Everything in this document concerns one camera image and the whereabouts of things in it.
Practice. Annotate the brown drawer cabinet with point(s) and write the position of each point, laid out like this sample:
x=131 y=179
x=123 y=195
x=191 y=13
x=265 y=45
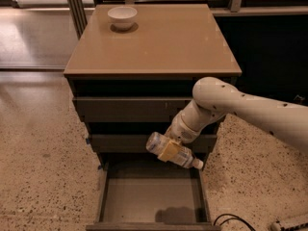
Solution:
x=166 y=51

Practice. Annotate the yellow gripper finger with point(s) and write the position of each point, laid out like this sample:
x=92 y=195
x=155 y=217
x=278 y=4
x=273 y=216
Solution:
x=168 y=149

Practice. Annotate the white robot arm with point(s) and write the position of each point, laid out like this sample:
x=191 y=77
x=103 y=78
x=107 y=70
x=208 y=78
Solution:
x=213 y=99

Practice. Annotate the open bottom drawer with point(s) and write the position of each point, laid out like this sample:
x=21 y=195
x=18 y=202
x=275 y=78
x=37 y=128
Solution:
x=151 y=196

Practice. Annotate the blue labelled plastic bottle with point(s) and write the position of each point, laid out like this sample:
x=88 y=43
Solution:
x=185 y=157

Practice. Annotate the top drawer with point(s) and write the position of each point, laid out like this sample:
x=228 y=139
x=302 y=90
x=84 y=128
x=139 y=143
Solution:
x=131 y=109

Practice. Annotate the metal frame post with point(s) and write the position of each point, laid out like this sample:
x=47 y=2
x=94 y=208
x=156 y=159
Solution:
x=78 y=16

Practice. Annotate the white ceramic bowl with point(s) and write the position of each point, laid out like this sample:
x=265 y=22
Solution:
x=122 y=17

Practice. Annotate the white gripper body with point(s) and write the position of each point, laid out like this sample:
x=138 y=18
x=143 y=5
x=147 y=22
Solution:
x=180 y=130

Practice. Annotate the white power strip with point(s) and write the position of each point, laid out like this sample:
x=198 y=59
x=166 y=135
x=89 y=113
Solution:
x=298 y=223

